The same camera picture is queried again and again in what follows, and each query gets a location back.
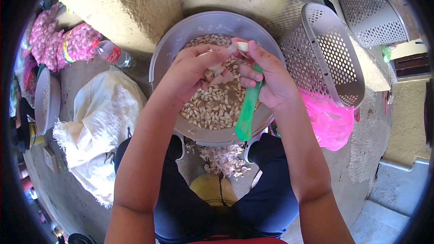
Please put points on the person's right hand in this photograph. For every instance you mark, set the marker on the person's right hand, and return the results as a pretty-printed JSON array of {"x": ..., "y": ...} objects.
[{"x": 276, "y": 81}]

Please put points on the large grey plastic basin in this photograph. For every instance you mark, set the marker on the large grey plastic basin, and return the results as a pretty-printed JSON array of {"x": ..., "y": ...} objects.
[{"x": 203, "y": 23}]

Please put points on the pink mesh bag of garlic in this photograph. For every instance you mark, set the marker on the pink mesh bag of garlic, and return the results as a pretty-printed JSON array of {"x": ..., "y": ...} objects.
[
  {"x": 44, "y": 37},
  {"x": 79, "y": 44}
]

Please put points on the white peeled garlic clove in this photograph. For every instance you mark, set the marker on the white peeled garlic clove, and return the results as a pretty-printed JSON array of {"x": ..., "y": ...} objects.
[{"x": 242, "y": 46}]

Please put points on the person's legs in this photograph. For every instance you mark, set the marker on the person's legs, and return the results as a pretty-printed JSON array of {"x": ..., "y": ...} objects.
[{"x": 271, "y": 193}]

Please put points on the grey perforated plastic basket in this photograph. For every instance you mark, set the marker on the grey perforated plastic basket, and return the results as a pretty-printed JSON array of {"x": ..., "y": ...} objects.
[
  {"x": 373, "y": 17},
  {"x": 325, "y": 57}
]

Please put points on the unpeeled garlic clove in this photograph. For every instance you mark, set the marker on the unpeeled garlic clove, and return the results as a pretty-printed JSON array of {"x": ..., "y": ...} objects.
[{"x": 213, "y": 69}]

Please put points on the small grey plastic basin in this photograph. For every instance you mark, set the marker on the small grey plastic basin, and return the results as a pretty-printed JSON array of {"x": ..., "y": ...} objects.
[{"x": 52, "y": 101}]

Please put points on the pink plastic bag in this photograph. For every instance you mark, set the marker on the pink plastic bag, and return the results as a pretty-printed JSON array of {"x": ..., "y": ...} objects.
[{"x": 329, "y": 122}]

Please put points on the person's body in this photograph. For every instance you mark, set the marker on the person's body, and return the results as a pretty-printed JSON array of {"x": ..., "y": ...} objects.
[{"x": 234, "y": 241}]

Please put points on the small brown box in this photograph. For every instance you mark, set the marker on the small brown box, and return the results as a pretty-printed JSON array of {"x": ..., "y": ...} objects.
[{"x": 51, "y": 159}]

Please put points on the person's left hand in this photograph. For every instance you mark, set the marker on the person's left hand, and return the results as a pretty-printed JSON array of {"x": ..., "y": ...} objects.
[{"x": 184, "y": 74}]

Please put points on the pile of garlic skins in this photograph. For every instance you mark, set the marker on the pile of garlic skins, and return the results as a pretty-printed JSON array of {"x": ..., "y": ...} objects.
[{"x": 223, "y": 161}]

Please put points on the white woven sack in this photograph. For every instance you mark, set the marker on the white woven sack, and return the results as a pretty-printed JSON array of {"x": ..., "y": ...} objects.
[{"x": 101, "y": 115}]

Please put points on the person's left fingers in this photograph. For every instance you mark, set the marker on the person's left fingers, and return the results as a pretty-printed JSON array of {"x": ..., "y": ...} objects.
[{"x": 203, "y": 54}]

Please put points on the clear bottle with red label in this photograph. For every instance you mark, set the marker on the clear bottle with red label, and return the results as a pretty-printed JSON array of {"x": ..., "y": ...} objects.
[{"x": 112, "y": 53}]

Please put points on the pile of soaking garlic cloves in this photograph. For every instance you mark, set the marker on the pile of soaking garlic cloves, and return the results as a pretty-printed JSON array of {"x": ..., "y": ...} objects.
[{"x": 213, "y": 108}]

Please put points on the person's right thumb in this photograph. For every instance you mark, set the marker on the person's right thumb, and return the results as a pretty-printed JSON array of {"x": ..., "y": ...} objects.
[{"x": 255, "y": 49}]

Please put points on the person's right fingers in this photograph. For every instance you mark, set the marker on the person's right fingers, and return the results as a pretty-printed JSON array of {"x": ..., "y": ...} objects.
[{"x": 250, "y": 76}]

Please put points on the yellow plastic stool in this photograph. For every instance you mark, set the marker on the yellow plastic stool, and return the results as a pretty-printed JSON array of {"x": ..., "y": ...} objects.
[{"x": 206, "y": 189}]

